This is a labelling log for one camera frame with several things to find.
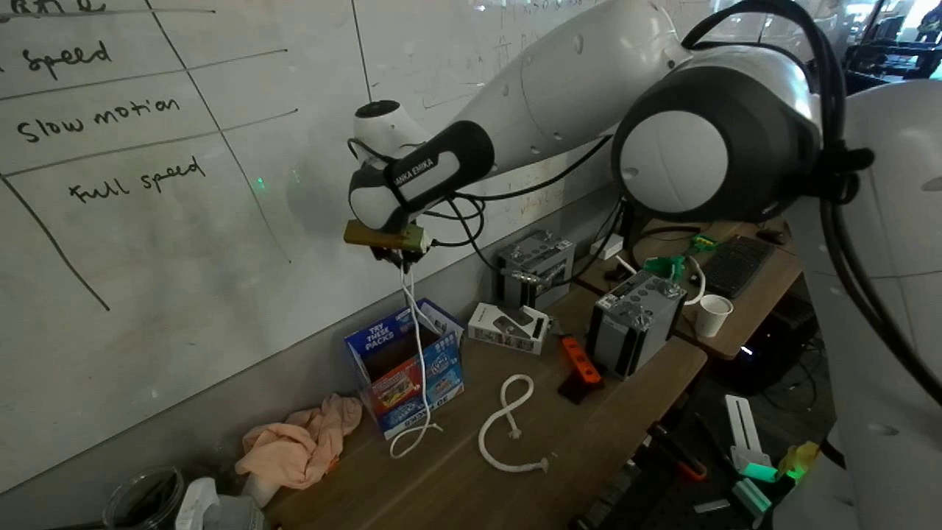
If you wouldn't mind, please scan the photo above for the pink cloth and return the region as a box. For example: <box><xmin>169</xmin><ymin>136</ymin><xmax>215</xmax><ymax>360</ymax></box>
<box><xmin>237</xmin><ymin>393</ymin><xmax>365</xmax><ymax>489</ymax></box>

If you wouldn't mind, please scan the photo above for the blue cardboard box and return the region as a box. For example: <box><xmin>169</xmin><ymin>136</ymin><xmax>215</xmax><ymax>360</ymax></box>
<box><xmin>344</xmin><ymin>296</ymin><xmax>466</xmax><ymax>438</ymax></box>

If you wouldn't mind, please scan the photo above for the thin white rope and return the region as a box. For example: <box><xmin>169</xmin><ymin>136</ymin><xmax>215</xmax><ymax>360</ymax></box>
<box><xmin>385</xmin><ymin>276</ymin><xmax>447</xmax><ymax>461</ymax></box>

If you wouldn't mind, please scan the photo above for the white small open box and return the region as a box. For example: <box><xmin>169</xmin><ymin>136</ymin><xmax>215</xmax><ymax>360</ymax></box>
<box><xmin>469</xmin><ymin>302</ymin><xmax>550</xmax><ymax>357</ymax></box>

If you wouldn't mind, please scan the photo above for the thick white rope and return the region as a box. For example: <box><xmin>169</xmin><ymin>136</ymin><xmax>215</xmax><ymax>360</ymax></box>
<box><xmin>477</xmin><ymin>371</ymin><xmax>555</xmax><ymax>477</ymax></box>

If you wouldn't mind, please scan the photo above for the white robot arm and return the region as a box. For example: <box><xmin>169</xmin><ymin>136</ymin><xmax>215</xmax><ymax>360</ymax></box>
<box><xmin>349</xmin><ymin>0</ymin><xmax>942</xmax><ymax>530</ymax></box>

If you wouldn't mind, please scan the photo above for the grey battery by wall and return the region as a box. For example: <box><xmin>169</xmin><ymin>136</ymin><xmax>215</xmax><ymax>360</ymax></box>
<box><xmin>494</xmin><ymin>228</ymin><xmax>574</xmax><ymax>309</ymax></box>

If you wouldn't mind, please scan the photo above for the orange and black tool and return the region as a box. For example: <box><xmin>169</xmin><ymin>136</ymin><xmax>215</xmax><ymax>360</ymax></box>
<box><xmin>559</xmin><ymin>336</ymin><xmax>605</xmax><ymax>402</ymax></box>

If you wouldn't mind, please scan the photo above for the grey battery near front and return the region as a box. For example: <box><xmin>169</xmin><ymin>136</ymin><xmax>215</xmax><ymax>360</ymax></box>
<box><xmin>590</xmin><ymin>270</ymin><xmax>684</xmax><ymax>379</ymax></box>

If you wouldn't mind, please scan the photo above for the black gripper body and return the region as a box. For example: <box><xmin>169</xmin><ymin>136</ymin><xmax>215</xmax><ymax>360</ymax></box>
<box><xmin>371</xmin><ymin>248</ymin><xmax>424</xmax><ymax>270</ymax></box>

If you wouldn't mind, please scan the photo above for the white paper cup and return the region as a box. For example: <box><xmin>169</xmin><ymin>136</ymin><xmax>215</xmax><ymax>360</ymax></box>
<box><xmin>694</xmin><ymin>295</ymin><xmax>733</xmax><ymax>339</ymax></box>

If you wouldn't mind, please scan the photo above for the dark round container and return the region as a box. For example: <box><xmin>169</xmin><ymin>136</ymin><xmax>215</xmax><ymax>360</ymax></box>
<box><xmin>101</xmin><ymin>468</ymin><xmax>185</xmax><ymax>530</ymax></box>

